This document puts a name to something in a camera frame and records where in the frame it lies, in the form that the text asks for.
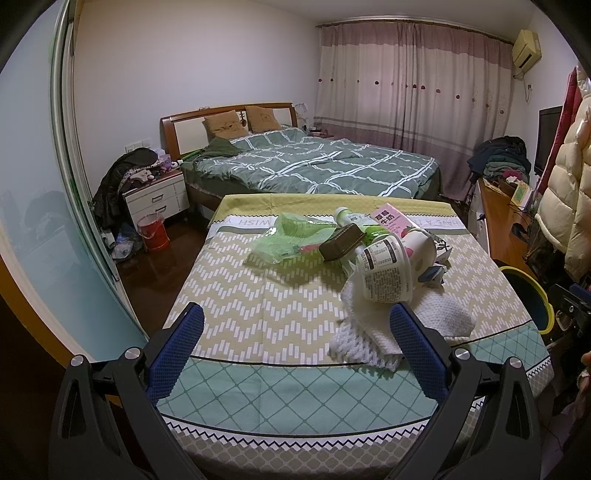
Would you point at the white foam net sleeve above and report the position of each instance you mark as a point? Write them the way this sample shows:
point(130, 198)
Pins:
point(372, 332)

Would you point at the red quilted jacket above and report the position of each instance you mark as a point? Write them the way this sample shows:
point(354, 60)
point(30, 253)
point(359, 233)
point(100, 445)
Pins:
point(569, 109)

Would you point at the pink white curtain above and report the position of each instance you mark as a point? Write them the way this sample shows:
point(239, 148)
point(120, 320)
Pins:
point(431, 89)

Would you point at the yellow rimmed trash bin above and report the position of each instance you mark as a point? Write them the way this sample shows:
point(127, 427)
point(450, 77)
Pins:
point(533, 297)

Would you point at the dark clothes on nightstand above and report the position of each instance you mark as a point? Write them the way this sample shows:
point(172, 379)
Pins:
point(131, 170)

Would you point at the wall air conditioner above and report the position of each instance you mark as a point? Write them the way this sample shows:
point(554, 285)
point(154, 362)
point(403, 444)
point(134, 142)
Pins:
point(526, 51)

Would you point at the wooden bed frame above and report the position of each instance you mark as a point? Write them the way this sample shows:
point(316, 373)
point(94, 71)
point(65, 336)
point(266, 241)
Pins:
point(185, 132)

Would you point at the white paper instant cup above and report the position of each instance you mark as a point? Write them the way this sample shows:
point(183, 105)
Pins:
point(390, 267)

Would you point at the brown pillow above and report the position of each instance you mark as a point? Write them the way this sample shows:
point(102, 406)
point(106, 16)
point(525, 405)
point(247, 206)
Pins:
point(226, 125)
point(261, 119)

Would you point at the clothes pile on desk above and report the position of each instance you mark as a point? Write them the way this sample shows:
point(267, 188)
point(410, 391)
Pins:
point(493, 158)

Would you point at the red bucket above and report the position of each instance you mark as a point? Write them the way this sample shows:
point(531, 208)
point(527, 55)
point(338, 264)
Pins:
point(153, 233)

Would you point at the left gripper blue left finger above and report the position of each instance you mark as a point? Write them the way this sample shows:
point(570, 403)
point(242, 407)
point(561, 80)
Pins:
point(169, 349)

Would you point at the white nightstand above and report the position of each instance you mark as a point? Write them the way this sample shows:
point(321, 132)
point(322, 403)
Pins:
point(165, 196)

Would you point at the right brown pillow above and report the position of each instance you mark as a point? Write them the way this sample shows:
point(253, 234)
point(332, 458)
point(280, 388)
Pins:
point(261, 119)

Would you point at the brown ridged tray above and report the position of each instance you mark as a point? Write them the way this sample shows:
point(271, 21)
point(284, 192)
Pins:
point(343, 240)

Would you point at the green plastic bag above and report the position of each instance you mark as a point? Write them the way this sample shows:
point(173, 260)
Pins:
point(292, 237)

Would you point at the patterned table cloth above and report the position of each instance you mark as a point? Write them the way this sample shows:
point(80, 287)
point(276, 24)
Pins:
point(284, 382)

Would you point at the green white drink bottle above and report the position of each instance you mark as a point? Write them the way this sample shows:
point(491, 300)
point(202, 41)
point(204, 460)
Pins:
point(371, 229)

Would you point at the cream puffer jacket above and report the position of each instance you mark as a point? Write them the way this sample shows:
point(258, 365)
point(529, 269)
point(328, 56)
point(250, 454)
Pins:
point(564, 211)

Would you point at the dark green garment on bed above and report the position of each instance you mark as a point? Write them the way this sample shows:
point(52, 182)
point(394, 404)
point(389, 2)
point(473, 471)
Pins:
point(218, 147)

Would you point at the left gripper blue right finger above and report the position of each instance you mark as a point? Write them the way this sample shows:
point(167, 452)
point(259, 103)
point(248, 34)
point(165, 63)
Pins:
point(420, 346)

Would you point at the white floral tea box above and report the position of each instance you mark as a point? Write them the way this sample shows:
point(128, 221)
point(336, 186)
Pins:
point(434, 274)

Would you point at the pink strawberry milk carton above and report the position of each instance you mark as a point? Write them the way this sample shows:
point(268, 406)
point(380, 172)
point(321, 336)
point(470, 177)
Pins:
point(393, 220)

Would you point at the wooden side desk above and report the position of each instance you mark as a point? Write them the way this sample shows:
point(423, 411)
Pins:
point(501, 214)

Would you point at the left brown pillow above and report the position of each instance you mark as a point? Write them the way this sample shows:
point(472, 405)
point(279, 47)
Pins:
point(226, 125)

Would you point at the black television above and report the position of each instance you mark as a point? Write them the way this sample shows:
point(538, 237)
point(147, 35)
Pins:
point(548, 122)

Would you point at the sliding wardrobe door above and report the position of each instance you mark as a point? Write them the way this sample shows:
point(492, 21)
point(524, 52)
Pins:
point(76, 309)

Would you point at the green checked duvet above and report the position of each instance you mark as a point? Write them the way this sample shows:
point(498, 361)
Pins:
point(290, 161)

